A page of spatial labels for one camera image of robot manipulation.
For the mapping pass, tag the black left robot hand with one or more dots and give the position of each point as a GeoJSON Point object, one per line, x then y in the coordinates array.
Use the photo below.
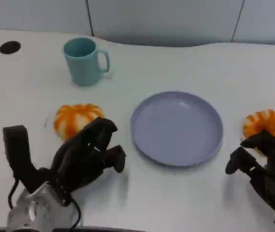
{"type": "Point", "coordinates": [84, 154]}

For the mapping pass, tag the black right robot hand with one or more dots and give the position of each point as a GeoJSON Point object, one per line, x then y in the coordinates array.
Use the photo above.
{"type": "Point", "coordinates": [272, 169]}

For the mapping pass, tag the orange and white bread roll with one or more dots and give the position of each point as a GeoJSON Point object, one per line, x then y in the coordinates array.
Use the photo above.
{"type": "Point", "coordinates": [272, 123]}
{"type": "Point", "coordinates": [72, 118]}

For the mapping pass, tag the pale green mug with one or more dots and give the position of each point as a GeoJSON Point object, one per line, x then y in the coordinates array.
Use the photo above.
{"type": "Point", "coordinates": [82, 65]}

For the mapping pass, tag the lilac plate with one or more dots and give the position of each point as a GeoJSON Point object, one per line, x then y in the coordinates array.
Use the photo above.
{"type": "Point", "coordinates": [176, 128]}

